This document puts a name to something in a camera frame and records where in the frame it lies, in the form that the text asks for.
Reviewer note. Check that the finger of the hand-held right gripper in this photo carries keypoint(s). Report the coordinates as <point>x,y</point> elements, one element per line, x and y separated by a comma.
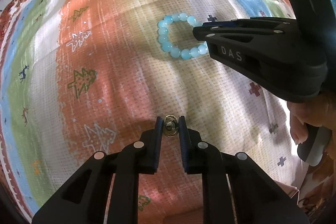
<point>236,31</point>
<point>262,20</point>

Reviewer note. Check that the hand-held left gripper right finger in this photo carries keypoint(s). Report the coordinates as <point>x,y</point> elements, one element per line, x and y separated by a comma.
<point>183,142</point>

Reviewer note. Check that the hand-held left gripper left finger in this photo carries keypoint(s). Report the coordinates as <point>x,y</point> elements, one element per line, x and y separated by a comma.
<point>157,140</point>

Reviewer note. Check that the person's right hand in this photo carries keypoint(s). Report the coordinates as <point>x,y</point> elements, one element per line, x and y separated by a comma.
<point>315,111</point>

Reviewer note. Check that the striped printed cloth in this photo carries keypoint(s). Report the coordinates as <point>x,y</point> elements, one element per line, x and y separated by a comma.
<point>118,56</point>

